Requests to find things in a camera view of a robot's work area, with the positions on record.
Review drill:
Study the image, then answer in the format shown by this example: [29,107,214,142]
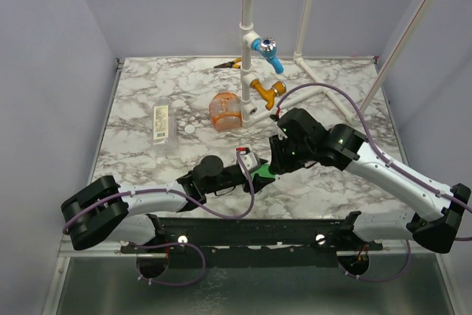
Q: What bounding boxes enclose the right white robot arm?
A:
[269,124,471,254]

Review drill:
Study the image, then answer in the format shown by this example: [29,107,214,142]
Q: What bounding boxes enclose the yellow handled pliers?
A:
[213,58,242,69]

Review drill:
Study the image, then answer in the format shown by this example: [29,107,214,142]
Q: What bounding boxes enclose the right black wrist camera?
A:
[269,108,328,148]

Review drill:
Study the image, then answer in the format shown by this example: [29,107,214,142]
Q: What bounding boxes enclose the white PVC pipe frame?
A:
[239,0,433,128]

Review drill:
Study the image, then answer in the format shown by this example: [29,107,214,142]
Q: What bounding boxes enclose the white round bottle cap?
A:
[185,125,195,134]

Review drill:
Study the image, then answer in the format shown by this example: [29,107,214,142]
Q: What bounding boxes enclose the orange label tea bottle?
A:
[209,91,242,131]

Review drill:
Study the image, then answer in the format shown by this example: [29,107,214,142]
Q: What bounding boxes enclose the blue plastic faucet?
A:
[251,37,284,75]

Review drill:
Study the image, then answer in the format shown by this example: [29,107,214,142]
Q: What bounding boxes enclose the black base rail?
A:
[120,212,383,277]

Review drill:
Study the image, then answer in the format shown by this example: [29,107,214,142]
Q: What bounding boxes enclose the brass yellow faucet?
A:
[250,79,286,111]

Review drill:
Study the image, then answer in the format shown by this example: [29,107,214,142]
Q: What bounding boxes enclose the clear square water bottle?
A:
[152,97,177,146]

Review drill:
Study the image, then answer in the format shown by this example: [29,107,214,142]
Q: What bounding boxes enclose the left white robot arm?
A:
[60,150,276,251]

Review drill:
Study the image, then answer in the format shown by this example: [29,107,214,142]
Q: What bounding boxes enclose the green plastic bottle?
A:
[253,164,275,179]

